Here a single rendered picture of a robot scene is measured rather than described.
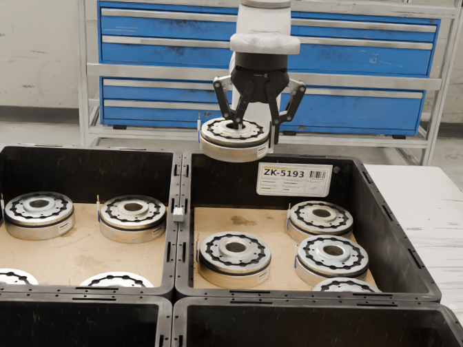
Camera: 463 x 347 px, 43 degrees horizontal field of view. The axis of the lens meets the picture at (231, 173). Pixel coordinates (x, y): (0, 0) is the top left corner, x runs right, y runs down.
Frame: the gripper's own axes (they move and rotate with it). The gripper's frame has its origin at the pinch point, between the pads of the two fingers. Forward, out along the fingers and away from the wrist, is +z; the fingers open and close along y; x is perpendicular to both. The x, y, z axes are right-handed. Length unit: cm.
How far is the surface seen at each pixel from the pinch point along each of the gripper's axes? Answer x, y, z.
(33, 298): 33.5, 23.6, 5.9
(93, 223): 0.8, 25.0, 16.1
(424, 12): -184, -81, 11
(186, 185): 5.3, 9.9, 6.3
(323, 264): 13.7, -9.9, 13.5
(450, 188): -48, -52, 31
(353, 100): -184, -55, 53
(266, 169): -7.3, -2.7, 9.0
